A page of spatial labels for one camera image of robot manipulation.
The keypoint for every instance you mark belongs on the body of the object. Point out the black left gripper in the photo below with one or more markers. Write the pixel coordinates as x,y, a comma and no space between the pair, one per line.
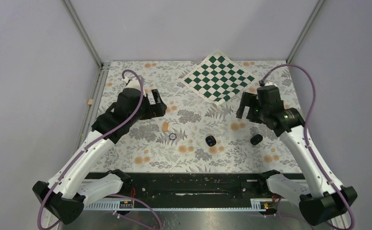
157,109

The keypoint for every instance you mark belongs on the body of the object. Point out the green white chessboard mat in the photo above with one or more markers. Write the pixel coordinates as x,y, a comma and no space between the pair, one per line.
217,79

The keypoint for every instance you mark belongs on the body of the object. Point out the blue poker chip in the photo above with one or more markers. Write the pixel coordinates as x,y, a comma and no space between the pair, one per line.
172,136

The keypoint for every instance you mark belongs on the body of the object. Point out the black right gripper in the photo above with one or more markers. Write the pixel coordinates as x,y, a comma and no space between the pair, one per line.
249,99

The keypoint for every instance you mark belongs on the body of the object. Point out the floral table mat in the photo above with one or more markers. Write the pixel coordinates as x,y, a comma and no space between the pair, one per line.
147,147

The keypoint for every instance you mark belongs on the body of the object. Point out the small black oval object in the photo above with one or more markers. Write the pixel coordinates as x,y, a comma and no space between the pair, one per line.
256,139

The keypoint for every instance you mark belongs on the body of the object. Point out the white cable duct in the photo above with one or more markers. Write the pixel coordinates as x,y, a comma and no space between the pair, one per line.
127,205

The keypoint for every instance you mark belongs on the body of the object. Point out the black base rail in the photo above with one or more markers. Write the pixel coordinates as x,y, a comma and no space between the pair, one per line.
196,189

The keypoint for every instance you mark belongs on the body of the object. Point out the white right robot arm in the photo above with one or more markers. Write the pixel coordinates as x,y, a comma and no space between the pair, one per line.
325,197

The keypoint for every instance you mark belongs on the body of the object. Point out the black earbud charging case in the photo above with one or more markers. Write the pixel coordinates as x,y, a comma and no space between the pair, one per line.
210,141

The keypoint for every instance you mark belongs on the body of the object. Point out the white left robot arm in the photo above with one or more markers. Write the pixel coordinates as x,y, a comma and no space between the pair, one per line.
64,195

